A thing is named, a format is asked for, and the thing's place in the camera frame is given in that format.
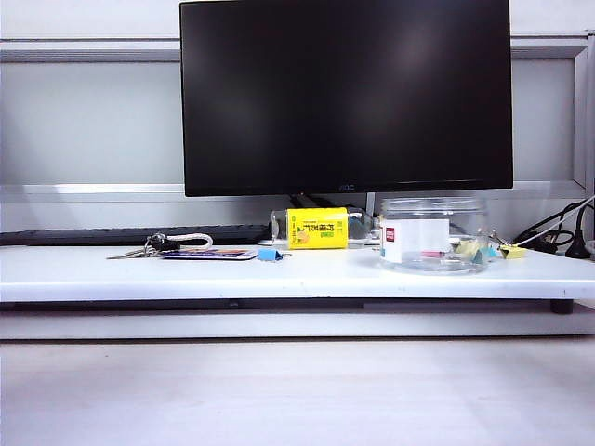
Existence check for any clear bottle with yellow label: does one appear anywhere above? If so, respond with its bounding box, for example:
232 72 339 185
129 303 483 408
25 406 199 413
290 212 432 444
271 206 382 251

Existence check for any white rope lanyard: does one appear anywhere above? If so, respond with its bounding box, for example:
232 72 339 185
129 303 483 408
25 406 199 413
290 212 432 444
160 231 215 250

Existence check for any black computer monitor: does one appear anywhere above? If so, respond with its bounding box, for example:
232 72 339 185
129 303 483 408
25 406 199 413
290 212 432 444
178 0 514 198

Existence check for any white mat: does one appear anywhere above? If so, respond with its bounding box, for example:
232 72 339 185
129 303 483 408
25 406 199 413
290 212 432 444
0 242 595 303

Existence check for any black keyboard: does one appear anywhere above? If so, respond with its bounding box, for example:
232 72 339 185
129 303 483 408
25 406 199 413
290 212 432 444
0 224 271 246

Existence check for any metal key bunch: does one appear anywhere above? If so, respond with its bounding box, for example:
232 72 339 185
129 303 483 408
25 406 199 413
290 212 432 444
105 231 168 260

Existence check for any black looped cable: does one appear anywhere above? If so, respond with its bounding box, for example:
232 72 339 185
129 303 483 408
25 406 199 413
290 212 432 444
513 197 595 247

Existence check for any blue and orange card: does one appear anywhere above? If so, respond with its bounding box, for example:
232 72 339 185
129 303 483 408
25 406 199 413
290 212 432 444
157 248 259 261

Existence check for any black power plug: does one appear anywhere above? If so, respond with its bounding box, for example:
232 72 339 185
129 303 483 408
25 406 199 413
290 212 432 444
564 203 592 259

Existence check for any white cable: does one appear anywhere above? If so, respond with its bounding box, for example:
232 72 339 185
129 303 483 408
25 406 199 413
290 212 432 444
509 194 595 246

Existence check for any grey aluminium partition frame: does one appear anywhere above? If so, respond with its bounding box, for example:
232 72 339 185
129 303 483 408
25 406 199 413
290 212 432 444
0 31 595 205

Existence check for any round transparent plastic box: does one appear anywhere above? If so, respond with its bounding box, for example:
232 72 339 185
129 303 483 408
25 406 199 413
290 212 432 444
378 197 492 275

